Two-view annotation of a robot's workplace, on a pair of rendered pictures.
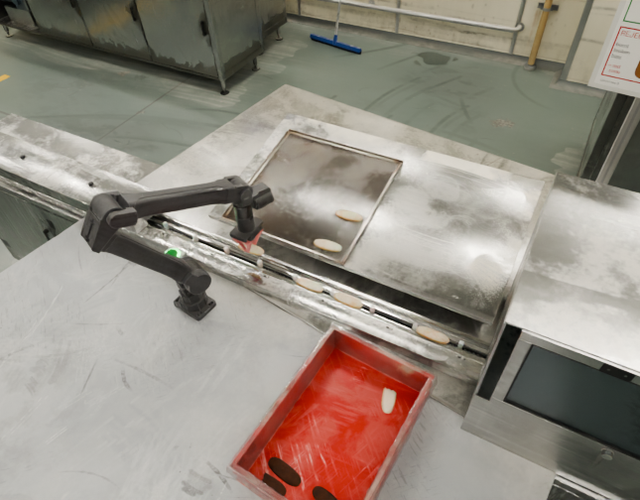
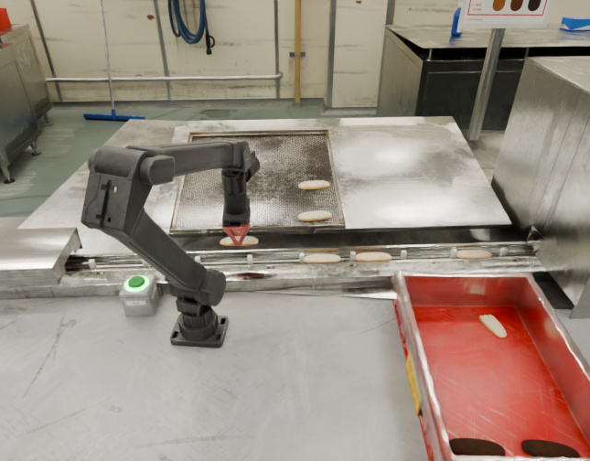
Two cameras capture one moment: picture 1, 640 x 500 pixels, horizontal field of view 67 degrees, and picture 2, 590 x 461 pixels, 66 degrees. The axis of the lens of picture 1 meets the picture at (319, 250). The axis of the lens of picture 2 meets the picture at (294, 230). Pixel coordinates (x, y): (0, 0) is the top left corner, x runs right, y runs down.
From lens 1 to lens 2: 0.83 m
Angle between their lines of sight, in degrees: 28
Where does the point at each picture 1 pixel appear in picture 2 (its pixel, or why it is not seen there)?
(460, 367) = (524, 267)
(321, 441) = (477, 396)
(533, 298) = not seen: outside the picture
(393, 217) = (357, 174)
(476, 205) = (418, 145)
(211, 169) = not seen: hidden behind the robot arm
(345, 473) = (531, 412)
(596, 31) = (343, 64)
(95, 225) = (121, 187)
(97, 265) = (10, 347)
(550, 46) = (307, 85)
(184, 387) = (268, 427)
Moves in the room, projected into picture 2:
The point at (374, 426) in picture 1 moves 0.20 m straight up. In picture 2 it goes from (506, 354) to (533, 285)
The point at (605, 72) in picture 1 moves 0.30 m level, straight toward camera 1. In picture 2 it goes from (470, 12) to (501, 28)
